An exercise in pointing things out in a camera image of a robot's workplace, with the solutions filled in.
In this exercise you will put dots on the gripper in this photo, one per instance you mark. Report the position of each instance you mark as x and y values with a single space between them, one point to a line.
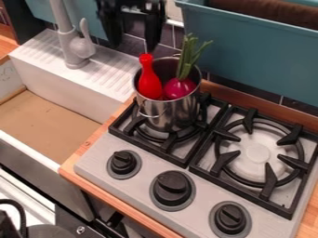
133 5

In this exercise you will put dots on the silver pot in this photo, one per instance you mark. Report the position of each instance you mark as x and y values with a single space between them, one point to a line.
176 112

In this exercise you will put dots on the red toy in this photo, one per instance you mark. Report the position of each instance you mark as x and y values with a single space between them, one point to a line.
149 82

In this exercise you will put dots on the tap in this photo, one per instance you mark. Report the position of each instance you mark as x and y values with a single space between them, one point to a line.
74 46

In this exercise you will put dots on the toy sink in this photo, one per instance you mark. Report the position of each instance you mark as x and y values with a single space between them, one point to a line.
82 83

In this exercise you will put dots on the red toy radish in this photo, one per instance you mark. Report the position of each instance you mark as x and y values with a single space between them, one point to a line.
179 87

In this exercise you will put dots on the teal plastic bin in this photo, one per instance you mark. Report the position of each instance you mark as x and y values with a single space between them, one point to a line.
252 46

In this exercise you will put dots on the toy stove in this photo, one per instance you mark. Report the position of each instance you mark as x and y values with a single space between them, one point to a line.
198 182

